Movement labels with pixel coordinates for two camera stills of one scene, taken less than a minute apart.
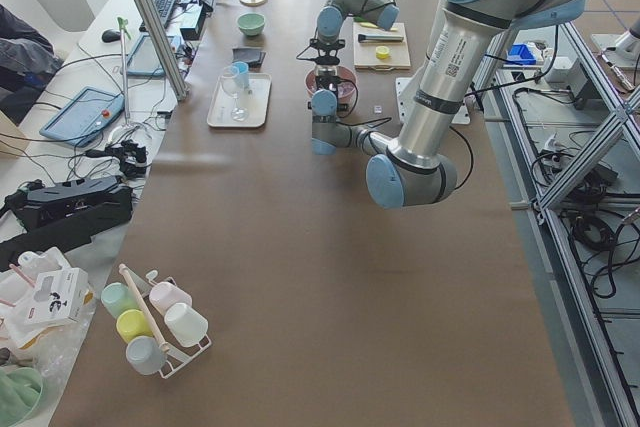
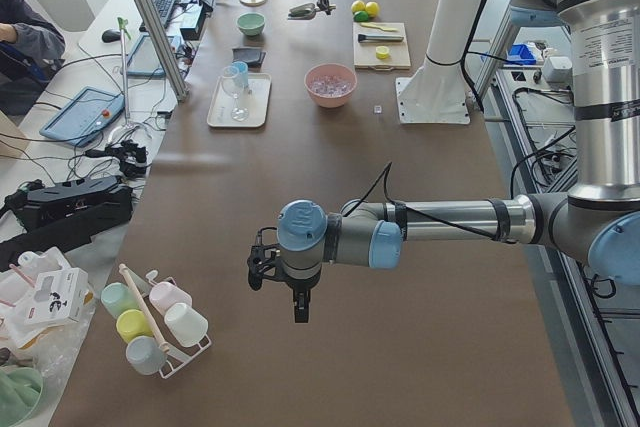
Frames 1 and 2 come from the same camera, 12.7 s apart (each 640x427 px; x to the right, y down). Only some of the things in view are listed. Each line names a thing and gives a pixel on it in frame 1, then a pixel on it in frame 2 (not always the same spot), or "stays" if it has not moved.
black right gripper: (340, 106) → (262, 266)
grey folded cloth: (252, 56) stays
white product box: (59, 296) stays
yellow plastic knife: (371, 25) stays
